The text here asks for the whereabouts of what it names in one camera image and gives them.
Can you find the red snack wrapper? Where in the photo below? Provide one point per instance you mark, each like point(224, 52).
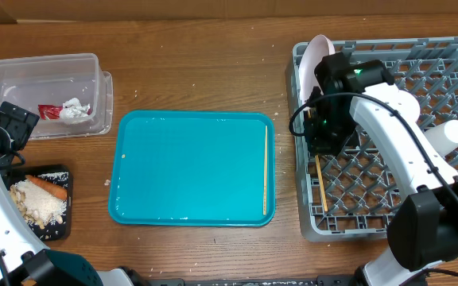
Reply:
point(49, 112)

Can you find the grey plastic dish rack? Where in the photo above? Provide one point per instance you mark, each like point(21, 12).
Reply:
point(361, 194)

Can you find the white upside-down cup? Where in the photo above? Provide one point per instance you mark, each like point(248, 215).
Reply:
point(444, 137)

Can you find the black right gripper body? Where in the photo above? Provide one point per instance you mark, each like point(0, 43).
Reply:
point(331, 136)

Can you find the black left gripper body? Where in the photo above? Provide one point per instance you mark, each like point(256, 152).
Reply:
point(11, 128)

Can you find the teal plastic tray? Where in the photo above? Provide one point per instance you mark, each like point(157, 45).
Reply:
point(192, 168)

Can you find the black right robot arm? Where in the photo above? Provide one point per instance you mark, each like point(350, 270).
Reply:
point(424, 231)

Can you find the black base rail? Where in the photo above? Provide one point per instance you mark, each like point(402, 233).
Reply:
point(323, 280)

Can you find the wooden chopstick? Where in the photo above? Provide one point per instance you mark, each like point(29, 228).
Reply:
point(265, 172)
point(321, 184)

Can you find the white tissue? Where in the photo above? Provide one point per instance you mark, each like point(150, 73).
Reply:
point(74, 109)

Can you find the black waste tray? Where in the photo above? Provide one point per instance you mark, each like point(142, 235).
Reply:
point(47, 216)

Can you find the clear plastic bin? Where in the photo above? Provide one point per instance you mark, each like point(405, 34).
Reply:
point(53, 80)

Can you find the pile of peanut shells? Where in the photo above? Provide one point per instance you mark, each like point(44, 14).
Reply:
point(22, 206)

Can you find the pile of white rice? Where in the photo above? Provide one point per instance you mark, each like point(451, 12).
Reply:
point(40, 200)

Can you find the orange carrot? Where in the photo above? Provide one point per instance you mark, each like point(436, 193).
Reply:
point(53, 189)

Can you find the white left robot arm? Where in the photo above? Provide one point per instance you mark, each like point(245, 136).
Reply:
point(23, 256)

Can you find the large white plate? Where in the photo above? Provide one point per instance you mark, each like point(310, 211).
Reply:
point(319, 47)

